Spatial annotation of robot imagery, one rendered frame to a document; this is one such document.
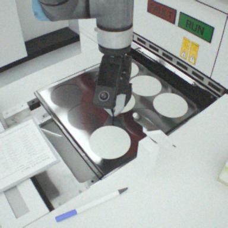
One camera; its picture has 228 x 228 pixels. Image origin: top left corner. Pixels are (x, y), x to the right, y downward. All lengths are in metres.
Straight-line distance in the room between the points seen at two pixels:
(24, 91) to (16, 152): 0.42
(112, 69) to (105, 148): 0.19
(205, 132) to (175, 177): 0.14
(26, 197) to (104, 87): 0.27
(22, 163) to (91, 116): 0.24
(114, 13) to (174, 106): 0.35
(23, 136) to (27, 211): 0.17
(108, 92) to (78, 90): 0.25
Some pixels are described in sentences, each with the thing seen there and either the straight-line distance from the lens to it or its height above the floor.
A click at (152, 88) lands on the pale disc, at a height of 0.90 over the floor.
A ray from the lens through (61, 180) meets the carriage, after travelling 0.56.
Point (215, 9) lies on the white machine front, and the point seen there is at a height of 1.17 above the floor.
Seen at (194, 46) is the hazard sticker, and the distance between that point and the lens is 0.70.
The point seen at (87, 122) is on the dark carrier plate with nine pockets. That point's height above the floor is 0.90.
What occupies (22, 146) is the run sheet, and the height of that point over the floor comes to 0.97.
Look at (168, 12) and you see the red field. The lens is 0.73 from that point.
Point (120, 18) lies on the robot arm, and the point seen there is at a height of 1.19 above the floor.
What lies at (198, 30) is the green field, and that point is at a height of 1.09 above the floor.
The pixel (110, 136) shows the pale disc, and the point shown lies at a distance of 0.59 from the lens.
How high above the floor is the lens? 1.36
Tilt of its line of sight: 46 degrees down
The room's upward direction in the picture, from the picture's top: straight up
